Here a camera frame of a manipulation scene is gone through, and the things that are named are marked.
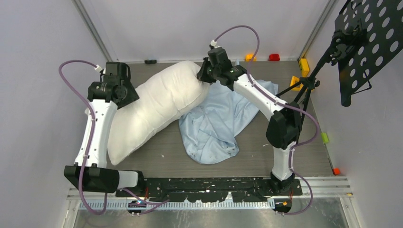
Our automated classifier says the white pillow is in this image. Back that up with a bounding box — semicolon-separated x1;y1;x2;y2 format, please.
106;61;209;165

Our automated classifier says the light blue pillowcase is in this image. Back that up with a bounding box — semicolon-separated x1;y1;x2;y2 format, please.
179;83;259;165

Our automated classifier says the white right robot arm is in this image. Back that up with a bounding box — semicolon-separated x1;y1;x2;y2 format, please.
197;47;301;195

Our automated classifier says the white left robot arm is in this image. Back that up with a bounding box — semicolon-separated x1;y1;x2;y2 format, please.
64;62;146;197

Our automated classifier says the orange toy block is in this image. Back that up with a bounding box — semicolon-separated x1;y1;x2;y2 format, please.
245;54;256;62

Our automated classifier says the red toy block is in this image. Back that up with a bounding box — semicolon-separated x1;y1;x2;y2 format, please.
268;54;280;61

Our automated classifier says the yellow block near tripod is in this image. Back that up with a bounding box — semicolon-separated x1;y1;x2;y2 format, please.
290;76;303;92

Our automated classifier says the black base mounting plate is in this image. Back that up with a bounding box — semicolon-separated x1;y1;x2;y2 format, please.
130;177;303;203

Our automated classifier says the black tripod stand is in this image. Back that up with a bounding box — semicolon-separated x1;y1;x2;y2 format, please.
276;26;367;111

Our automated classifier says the green block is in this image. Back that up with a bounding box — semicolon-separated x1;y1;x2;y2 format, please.
321;132;329;144

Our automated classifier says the black perforated stand plate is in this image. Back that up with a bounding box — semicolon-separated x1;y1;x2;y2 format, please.
332;0;403;107

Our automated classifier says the small orange block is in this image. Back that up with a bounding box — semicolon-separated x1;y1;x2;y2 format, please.
332;168;341;176

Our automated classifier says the small black wall object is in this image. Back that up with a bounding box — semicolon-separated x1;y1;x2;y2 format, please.
144;59;157;65

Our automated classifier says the yellow block on rail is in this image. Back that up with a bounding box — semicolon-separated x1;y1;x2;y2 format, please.
298;58;310;77

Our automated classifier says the slotted cable duct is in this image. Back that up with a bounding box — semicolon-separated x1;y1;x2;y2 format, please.
88;199;275;210

